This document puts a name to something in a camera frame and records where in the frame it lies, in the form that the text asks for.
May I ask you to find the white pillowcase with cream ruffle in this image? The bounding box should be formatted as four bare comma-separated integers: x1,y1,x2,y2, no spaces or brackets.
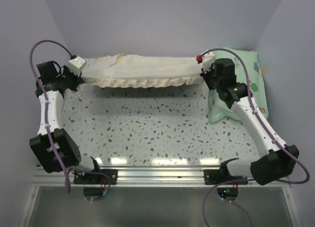
82,54,203,88

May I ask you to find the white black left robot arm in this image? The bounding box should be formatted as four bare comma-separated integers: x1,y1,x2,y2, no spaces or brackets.
29,57,102,184

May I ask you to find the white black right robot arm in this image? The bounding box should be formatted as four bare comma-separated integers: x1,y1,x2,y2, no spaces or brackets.
201,58,299,185

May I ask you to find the green cartoon print pillow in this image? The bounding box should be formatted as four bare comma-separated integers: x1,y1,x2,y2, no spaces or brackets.
209,49,269,123

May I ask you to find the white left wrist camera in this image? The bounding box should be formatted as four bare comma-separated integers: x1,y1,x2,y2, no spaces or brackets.
66,56,86,76

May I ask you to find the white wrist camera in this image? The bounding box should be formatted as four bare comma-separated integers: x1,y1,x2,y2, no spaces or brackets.
66,56,86,76
196,52,216,72

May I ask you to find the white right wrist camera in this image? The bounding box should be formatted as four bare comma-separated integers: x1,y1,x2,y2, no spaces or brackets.
196,52,216,72

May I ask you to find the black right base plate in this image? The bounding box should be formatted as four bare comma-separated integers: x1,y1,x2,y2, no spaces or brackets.
203,169,248,185

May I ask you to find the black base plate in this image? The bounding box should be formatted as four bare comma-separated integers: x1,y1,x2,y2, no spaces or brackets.
203,169,248,185
73,169,118,185

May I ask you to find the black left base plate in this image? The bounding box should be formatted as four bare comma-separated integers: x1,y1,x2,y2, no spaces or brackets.
73,169,118,185

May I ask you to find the aluminium front rail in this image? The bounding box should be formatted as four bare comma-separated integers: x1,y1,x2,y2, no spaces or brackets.
32,166,290,188

